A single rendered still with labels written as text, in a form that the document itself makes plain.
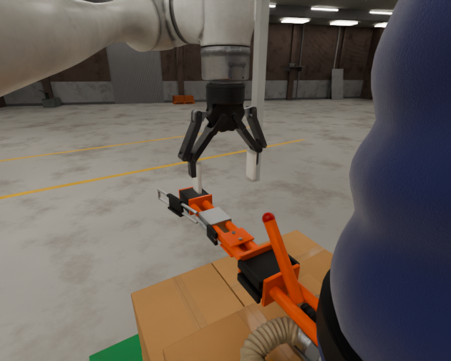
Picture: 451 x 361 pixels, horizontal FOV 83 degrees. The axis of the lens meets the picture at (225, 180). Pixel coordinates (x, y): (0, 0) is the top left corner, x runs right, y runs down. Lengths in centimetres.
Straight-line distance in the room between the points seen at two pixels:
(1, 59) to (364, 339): 33
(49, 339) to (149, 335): 100
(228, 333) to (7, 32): 56
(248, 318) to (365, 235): 43
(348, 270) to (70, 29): 31
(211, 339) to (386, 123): 50
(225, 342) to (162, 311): 62
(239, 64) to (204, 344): 53
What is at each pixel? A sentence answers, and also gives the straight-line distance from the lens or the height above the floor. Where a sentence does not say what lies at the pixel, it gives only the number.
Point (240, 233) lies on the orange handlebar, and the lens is 60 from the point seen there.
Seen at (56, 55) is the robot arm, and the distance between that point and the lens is 26.
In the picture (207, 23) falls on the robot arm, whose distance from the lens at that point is 48.
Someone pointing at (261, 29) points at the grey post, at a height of 191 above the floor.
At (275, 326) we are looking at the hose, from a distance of 50.
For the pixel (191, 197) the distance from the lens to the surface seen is 74.
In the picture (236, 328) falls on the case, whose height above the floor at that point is 94.
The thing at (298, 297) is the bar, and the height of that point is 109.
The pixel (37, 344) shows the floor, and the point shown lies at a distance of 204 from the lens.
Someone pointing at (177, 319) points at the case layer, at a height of 54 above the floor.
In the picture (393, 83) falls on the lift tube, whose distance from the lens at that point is 20.
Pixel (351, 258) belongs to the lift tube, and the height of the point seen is 129.
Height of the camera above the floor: 143
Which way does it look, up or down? 23 degrees down
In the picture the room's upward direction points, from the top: straight up
